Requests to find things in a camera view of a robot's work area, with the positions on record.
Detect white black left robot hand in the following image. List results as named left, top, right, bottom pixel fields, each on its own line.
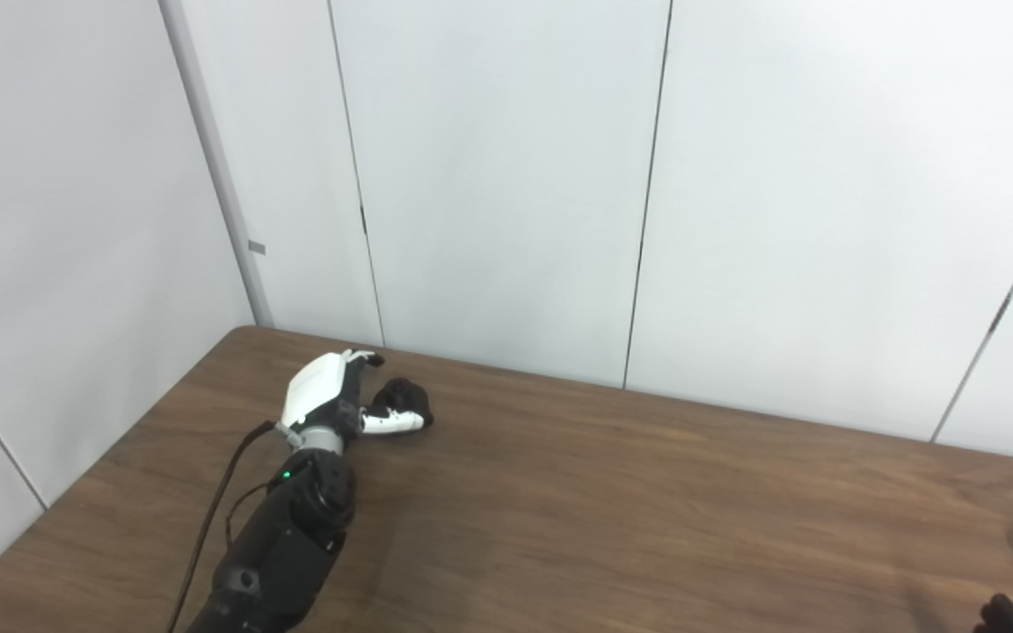
left=281, top=349, right=430, bottom=440

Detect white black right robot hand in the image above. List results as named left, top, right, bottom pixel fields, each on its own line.
left=974, top=593, right=1013, bottom=633

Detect round black gear part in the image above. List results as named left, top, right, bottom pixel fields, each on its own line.
left=371, top=378, right=434, bottom=432

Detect thin black left arm wire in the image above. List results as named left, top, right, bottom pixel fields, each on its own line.
left=224, top=482, right=275, bottom=548

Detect grey wall corner post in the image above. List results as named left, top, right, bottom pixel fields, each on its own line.
left=159, top=0, right=275, bottom=328

